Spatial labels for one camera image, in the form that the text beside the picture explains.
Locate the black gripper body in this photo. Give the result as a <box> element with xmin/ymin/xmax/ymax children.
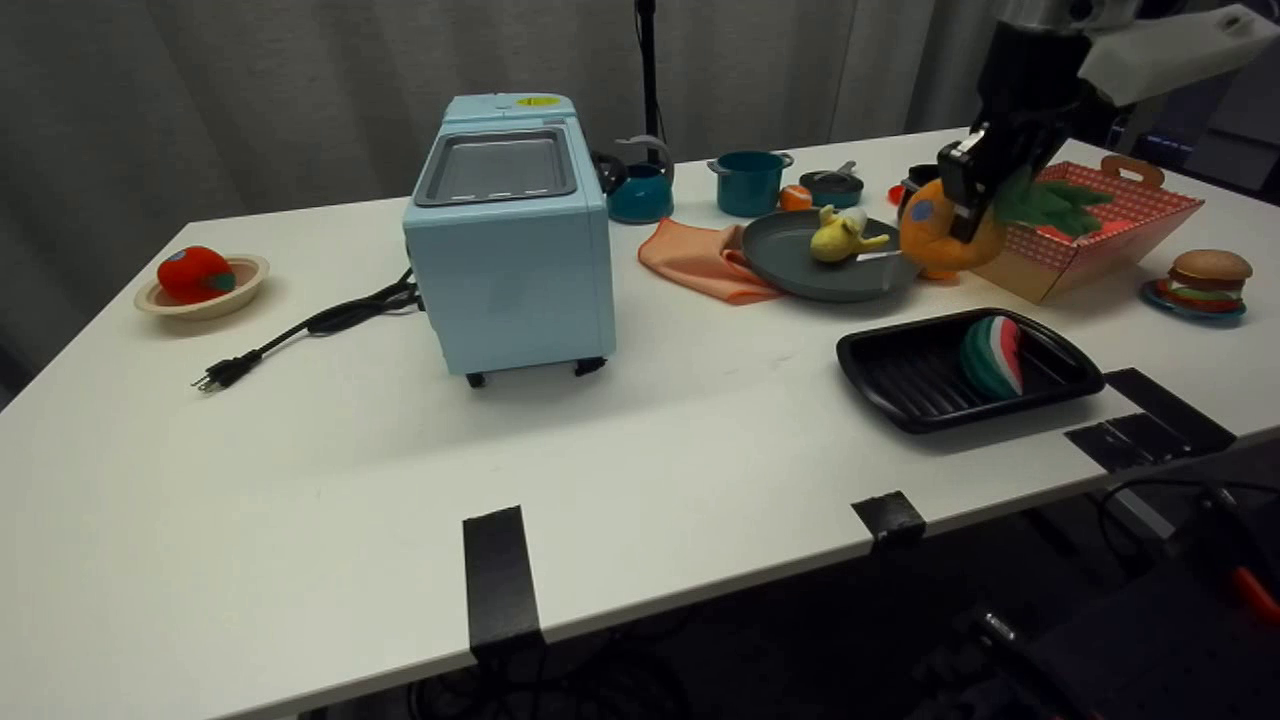
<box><xmin>975</xmin><ymin>24</ymin><xmax>1113</xmax><ymax>173</ymax></box>

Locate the plush peeled yellow banana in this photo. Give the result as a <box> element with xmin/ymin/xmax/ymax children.
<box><xmin>806</xmin><ymin>213</ymin><xmax>900</xmax><ymax>267</ymax></box>

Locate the plush watermelon slice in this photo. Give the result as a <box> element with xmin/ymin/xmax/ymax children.
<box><xmin>959</xmin><ymin>312</ymin><xmax>1029</xmax><ymax>403</ymax></box>

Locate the salmon orange towel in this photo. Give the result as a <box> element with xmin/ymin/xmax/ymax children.
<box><xmin>635</xmin><ymin>216</ymin><xmax>782</xmax><ymax>310</ymax></box>

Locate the small teal toy pan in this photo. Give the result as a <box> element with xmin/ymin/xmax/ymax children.
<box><xmin>795</xmin><ymin>159</ymin><xmax>868</xmax><ymax>213</ymax></box>

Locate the red checkered basket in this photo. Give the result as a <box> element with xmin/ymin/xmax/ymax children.
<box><xmin>975</xmin><ymin>153</ymin><xmax>1206</xmax><ymax>310</ymax></box>

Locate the black ridged grill tray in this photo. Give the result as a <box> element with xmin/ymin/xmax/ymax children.
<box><xmin>833</xmin><ymin>310</ymin><xmax>1113</xmax><ymax>439</ymax></box>

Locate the dark grey round plate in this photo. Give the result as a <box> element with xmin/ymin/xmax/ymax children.
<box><xmin>736</xmin><ymin>209</ymin><xmax>925</xmax><ymax>310</ymax></box>

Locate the teal toy pot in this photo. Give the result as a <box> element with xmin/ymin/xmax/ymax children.
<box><xmin>705</xmin><ymin>147</ymin><xmax>801</xmax><ymax>225</ymax></box>

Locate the small blue plate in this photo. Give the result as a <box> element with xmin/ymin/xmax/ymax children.
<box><xmin>1141</xmin><ymin>280</ymin><xmax>1257</xmax><ymax>330</ymax></box>

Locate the toy burger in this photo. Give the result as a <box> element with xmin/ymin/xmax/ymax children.
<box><xmin>1153</xmin><ymin>247</ymin><xmax>1257</xmax><ymax>320</ymax></box>

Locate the short black tape strip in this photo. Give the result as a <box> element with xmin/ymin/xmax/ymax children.
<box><xmin>1062</xmin><ymin>424</ymin><xmax>1141</xmax><ymax>475</ymax></box>
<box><xmin>1121</xmin><ymin>413</ymin><xmax>1183</xmax><ymax>462</ymax></box>

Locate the long black tape strip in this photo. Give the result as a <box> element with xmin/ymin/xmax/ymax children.
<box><xmin>459</xmin><ymin>505</ymin><xmax>546</xmax><ymax>653</ymax></box>
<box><xmin>1103</xmin><ymin>368</ymin><xmax>1241</xmax><ymax>462</ymax></box>

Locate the teal toy kettle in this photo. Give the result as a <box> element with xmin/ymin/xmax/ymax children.
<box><xmin>591</xmin><ymin>132</ymin><xmax>680</xmax><ymax>228</ymax></box>

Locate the black stand pole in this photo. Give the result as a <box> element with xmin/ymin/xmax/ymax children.
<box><xmin>629</xmin><ymin>0</ymin><xmax>668</xmax><ymax>142</ymax></box>

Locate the small black tape square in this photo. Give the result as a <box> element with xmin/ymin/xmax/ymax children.
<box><xmin>849</xmin><ymin>489</ymin><xmax>926</xmax><ymax>544</ymax></box>

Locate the light blue toaster oven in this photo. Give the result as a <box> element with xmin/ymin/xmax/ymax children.
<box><xmin>400</xmin><ymin>87</ymin><xmax>619</xmax><ymax>392</ymax></box>

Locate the white plate with red fruit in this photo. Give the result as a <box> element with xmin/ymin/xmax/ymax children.
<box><xmin>131</xmin><ymin>254</ymin><xmax>271</xmax><ymax>324</ymax></box>

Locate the red plush pepper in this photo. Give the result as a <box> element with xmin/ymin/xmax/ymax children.
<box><xmin>152</xmin><ymin>243</ymin><xmax>239</xmax><ymax>310</ymax></box>

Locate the red handled tool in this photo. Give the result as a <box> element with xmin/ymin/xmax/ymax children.
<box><xmin>1226</xmin><ymin>563</ymin><xmax>1280</xmax><ymax>634</ymax></box>

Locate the black power cord with plug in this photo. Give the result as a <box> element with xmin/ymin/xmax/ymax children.
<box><xmin>191</xmin><ymin>267</ymin><xmax>423</xmax><ymax>396</ymax></box>

